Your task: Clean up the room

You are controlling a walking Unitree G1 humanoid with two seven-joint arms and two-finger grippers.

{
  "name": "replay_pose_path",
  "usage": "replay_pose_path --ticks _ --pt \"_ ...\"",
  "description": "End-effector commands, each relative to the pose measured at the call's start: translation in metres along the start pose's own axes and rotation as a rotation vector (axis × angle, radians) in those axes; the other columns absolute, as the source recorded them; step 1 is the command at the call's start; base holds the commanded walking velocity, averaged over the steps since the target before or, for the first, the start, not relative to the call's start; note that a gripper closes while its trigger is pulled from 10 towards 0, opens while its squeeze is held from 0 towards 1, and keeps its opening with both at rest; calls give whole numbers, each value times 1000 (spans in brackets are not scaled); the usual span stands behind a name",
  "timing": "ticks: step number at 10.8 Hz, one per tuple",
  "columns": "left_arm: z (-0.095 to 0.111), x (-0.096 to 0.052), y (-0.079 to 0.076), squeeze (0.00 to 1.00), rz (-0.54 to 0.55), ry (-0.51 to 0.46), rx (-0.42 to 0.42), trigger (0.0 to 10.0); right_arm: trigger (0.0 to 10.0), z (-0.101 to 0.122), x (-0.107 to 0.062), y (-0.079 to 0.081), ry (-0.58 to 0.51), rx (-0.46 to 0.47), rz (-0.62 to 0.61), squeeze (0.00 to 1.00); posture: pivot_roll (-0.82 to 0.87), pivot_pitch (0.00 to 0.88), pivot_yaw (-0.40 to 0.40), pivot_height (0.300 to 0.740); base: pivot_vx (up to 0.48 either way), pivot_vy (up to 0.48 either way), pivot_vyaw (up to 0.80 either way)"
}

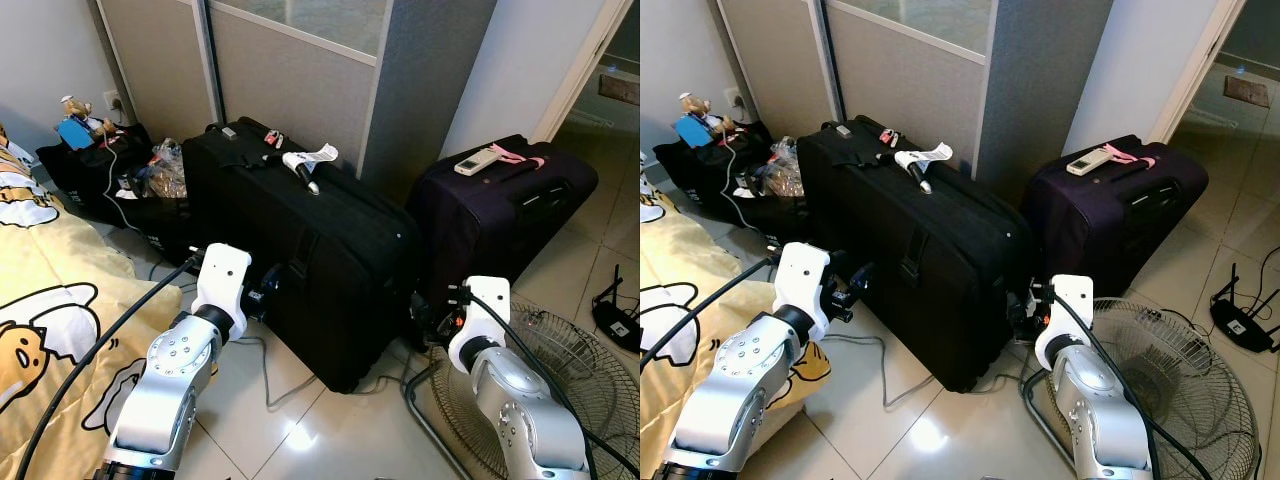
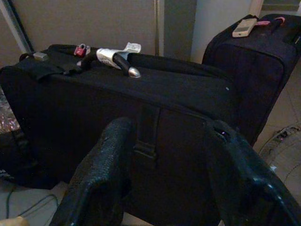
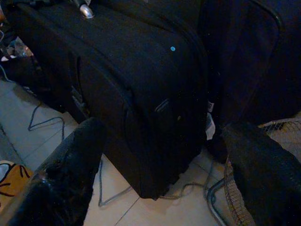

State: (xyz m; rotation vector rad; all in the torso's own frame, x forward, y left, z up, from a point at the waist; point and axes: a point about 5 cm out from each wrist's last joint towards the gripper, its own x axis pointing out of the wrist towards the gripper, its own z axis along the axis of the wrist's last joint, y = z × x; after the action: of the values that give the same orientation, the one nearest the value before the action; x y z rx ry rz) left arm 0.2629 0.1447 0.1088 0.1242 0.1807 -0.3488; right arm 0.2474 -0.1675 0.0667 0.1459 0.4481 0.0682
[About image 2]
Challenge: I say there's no pink ribbon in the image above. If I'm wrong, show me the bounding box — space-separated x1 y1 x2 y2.
256 16 285 26

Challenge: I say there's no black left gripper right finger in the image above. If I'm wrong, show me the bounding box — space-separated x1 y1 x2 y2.
206 119 301 226

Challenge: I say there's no large black fabric suitcase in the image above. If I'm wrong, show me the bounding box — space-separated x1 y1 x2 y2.
0 44 238 226

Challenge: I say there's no upright black fabric suitcase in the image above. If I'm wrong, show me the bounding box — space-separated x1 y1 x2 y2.
201 14 301 146

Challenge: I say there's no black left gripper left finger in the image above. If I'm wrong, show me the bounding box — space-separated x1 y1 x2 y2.
55 117 134 226

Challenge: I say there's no tan object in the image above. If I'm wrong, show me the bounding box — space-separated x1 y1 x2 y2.
0 216 30 226

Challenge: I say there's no shiny patterned fabric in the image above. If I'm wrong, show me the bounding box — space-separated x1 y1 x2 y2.
0 88 21 137

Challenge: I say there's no grey power strip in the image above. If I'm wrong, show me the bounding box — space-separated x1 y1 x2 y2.
258 124 301 161

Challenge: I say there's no grey metal suitcase lock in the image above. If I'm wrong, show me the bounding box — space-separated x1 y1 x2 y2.
32 51 49 62

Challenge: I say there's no red padlock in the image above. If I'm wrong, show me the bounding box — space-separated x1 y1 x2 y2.
74 43 87 57

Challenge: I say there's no grey metal door frame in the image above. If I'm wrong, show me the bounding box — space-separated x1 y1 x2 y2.
0 0 33 54

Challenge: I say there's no beige luggage tag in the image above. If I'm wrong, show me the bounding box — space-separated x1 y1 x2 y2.
232 14 259 38

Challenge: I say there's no thin green cable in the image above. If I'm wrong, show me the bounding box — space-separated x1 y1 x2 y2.
4 186 59 217

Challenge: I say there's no white paper baggage tag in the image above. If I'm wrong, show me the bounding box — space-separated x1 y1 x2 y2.
95 41 142 71

